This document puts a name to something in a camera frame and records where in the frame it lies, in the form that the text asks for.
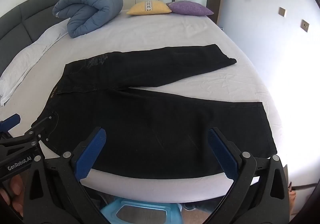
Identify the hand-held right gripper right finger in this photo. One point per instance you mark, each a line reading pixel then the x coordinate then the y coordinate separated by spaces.
pixel 223 151

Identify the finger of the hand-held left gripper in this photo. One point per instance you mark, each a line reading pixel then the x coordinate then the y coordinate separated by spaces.
pixel 37 131
pixel 11 121

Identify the black pants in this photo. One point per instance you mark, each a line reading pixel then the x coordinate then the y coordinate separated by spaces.
pixel 155 114

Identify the person's left hand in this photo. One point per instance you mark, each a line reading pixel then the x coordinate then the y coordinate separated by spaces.
pixel 15 189

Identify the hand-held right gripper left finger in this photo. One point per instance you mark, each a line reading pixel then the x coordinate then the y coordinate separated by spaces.
pixel 91 149

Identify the blue plastic stool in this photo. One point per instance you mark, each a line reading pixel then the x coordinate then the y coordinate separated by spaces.
pixel 140 211

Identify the yellow pillow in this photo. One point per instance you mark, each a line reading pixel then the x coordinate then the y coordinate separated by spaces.
pixel 148 8

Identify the bed with white sheet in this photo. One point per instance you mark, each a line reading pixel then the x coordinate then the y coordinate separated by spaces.
pixel 150 31

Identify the blue folded duvet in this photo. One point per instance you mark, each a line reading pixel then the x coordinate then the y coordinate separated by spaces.
pixel 87 11

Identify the wall switch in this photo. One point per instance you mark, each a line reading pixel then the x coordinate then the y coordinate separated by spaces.
pixel 305 25
pixel 282 11

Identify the white pillow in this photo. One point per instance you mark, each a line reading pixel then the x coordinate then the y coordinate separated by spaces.
pixel 27 59

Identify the purple pillow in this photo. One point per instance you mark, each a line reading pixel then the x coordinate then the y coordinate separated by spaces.
pixel 190 8

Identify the grey padded headboard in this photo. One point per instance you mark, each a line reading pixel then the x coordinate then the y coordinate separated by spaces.
pixel 17 21

